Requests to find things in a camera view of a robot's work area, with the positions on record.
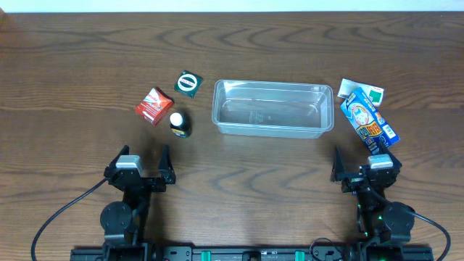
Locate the clear plastic container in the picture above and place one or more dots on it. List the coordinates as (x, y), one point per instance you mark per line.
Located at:
(274, 109)

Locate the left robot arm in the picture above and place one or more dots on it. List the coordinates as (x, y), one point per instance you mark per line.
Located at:
(124, 221)

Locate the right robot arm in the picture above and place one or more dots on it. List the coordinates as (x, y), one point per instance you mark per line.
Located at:
(386, 225)

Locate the white green medicine sachet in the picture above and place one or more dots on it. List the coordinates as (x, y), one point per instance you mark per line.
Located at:
(375, 94)

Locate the red Panadol box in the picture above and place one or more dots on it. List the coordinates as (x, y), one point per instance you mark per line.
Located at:
(154, 106)

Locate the dark bottle white cap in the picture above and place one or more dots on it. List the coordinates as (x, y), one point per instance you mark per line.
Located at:
(179, 125)

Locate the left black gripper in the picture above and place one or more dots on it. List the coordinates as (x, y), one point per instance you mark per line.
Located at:
(143, 182)

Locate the dark green square box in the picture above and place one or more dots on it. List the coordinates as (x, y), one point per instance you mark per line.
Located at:
(188, 84)

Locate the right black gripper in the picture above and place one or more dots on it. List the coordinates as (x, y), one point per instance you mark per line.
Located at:
(357, 177)

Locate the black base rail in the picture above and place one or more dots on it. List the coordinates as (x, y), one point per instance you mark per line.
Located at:
(186, 253)

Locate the blue fever patch box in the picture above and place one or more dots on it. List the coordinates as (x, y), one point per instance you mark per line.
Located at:
(368, 122)

